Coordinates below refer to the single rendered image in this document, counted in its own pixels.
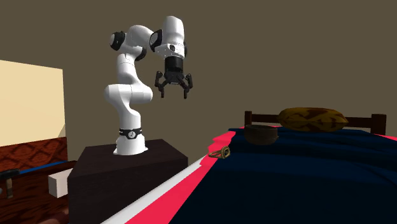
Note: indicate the bed with dark blue cover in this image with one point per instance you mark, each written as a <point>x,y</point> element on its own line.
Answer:
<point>294,176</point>

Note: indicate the dark brown bowl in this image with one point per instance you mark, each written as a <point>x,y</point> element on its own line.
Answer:
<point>260,135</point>

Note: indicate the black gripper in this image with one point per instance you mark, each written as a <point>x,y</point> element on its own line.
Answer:
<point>173,66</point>

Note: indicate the yellow brown patterned pillow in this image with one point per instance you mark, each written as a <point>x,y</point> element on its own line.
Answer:
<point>311,119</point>

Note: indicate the dark robot stand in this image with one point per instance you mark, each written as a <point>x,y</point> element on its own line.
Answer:
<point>124,176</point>

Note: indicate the reddish brown wooden chest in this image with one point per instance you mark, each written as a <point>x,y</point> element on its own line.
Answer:
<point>34,153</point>

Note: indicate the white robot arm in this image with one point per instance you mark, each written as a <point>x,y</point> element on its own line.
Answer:
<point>127,96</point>

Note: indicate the white box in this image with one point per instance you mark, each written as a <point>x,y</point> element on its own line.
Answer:
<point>57,184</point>

